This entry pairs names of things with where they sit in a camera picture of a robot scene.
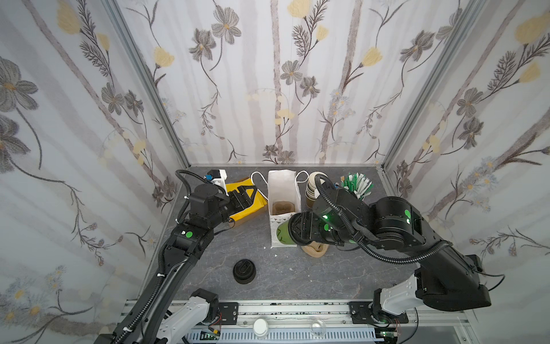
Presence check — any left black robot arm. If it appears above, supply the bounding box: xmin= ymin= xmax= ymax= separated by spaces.
xmin=95 ymin=183 xmax=258 ymax=343

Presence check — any stack of black lids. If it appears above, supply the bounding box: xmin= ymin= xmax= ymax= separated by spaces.
xmin=232 ymin=259 xmax=256 ymax=285

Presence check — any aluminium mounting rail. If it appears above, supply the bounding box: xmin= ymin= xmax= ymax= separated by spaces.
xmin=115 ymin=299 xmax=478 ymax=344

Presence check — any white paper bag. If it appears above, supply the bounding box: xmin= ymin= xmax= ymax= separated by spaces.
xmin=250 ymin=170 xmax=309 ymax=248

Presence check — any green paper coffee cup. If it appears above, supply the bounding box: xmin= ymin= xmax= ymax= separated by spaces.
xmin=276 ymin=220 xmax=296 ymax=246

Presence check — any brown pulp cup carrier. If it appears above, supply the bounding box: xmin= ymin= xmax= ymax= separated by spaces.
xmin=302 ymin=242 xmax=329 ymax=259
xmin=271 ymin=201 xmax=296 ymax=216

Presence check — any bundle of wrapped straws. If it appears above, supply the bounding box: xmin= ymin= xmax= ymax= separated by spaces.
xmin=341 ymin=173 xmax=374 ymax=200

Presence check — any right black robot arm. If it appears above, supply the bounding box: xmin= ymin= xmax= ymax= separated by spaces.
xmin=276 ymin=174 xmax=491 ymax=324

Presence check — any stack of paper cups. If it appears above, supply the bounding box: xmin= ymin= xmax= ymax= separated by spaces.
xmin=305 ymin=171 xmax=325 ymax=209

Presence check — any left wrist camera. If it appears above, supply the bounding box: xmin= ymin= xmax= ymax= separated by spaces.
xmin=205 ymin=169 xmax=227 ymax=194

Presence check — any yellow napkin stack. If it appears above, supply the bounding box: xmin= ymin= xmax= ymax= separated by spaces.
xmin=226 ymin=178 xmax=268 ymax=224

